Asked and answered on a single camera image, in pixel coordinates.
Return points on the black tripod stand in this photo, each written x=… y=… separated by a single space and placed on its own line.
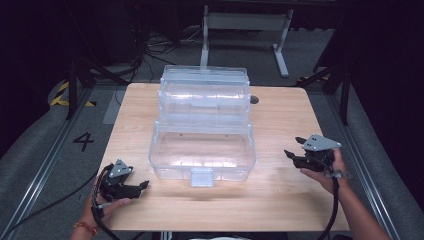
x=71 y=86
x=345 y=90

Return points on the grey metal stand frame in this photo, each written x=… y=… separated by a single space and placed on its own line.
x=246 y=21

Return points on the person's right hand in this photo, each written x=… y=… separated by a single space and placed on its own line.
x=325 y=180

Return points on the grey metal floor rail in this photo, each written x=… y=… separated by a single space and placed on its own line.
x=363 y=166
x=43 y=163

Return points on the person's left hand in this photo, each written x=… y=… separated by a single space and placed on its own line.
x=113 y=204

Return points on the black table grommet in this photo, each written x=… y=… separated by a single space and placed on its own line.
x=254 y=99

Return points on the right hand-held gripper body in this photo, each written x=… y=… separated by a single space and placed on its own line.
x=318 y=156

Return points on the yellow black floor tape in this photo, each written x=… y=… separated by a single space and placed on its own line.
x=60 y=98

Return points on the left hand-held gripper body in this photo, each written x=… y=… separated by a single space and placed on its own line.
x=116 y=186

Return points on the clear plastic tiered storage box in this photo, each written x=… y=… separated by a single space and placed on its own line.
x=201 y=133

